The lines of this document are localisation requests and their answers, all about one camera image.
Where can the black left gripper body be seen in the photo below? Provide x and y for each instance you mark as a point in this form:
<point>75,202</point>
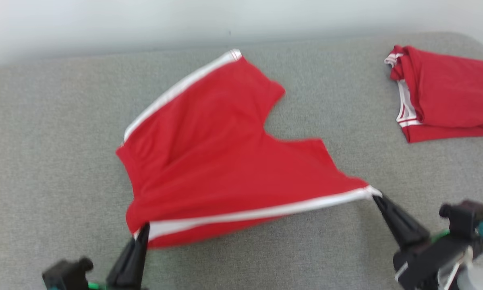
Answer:
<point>116,288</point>

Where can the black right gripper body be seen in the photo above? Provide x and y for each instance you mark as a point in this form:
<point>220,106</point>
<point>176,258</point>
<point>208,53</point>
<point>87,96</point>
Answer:
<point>426,262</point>

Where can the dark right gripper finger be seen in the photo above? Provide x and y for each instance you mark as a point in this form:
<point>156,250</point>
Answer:
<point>398,233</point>
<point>410,227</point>

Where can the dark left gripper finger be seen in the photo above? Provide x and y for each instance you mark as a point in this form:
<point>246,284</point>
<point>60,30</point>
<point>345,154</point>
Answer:
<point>140,266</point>
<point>122,272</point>

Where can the red shorts white side stripes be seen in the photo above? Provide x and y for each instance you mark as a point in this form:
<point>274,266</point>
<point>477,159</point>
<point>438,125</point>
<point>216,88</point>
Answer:
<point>225,161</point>

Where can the red basketball jersey white trim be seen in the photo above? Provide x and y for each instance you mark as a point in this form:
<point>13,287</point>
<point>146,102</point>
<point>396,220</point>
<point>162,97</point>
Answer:
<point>455,92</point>

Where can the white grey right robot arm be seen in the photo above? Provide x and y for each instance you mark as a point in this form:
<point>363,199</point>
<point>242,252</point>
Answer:
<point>479,280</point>

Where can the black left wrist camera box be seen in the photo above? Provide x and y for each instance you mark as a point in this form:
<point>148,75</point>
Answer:
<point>66,276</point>

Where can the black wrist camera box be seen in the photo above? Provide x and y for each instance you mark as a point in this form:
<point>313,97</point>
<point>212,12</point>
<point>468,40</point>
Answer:
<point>66,276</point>
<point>465,217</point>

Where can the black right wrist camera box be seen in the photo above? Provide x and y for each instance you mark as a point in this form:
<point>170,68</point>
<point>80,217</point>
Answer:
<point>465,217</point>

